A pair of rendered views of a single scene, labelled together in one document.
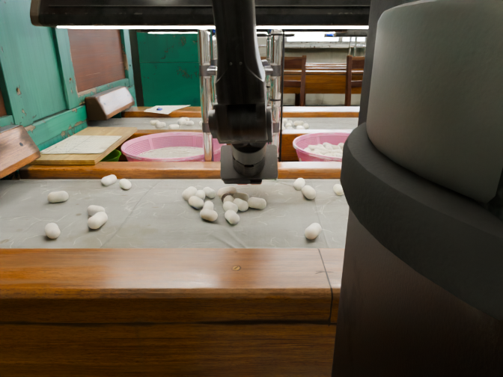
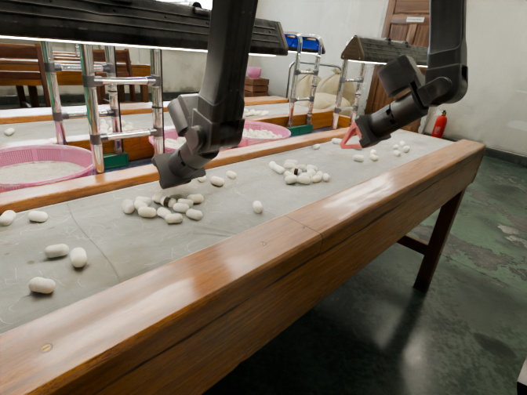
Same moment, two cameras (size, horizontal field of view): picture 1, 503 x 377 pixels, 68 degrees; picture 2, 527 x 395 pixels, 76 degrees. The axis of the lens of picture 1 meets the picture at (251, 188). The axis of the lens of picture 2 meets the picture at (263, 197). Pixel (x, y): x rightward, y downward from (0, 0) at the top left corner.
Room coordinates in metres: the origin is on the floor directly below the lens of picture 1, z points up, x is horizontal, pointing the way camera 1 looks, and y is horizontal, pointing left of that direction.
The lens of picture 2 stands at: (0.08, 0.37, 1.06)
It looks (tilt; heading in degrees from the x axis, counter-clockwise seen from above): 25 degrees down; 312
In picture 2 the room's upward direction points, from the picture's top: 6 degrees clockwise
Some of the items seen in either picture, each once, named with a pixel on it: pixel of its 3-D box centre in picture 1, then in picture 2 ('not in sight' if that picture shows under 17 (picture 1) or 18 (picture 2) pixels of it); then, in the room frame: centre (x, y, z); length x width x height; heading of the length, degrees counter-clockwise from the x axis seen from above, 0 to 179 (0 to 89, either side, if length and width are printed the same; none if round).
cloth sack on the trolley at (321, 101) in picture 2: not in sight; (322, 111); (2.31, -3.02, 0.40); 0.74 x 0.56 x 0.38; 89
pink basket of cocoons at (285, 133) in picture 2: not in sight; (254, 141); (0.95, -0.52, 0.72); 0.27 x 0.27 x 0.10
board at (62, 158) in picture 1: (90, 143); not in sight; (0.95, 0.42, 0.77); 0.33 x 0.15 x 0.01; 0
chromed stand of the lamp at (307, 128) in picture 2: not in sight; (291, 84); (1.15, -0.95, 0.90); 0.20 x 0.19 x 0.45; 90
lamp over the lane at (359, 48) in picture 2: not in sight; (395, 52); (0.67, -0.94, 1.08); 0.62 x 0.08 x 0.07; 90
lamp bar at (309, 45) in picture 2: not in sight; (282, 41); (1.23, -0.94, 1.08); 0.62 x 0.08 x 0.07; 90
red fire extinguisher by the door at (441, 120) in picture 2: not in sight; (439, 127); (1.47, -4.68, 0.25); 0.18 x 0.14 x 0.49; 88
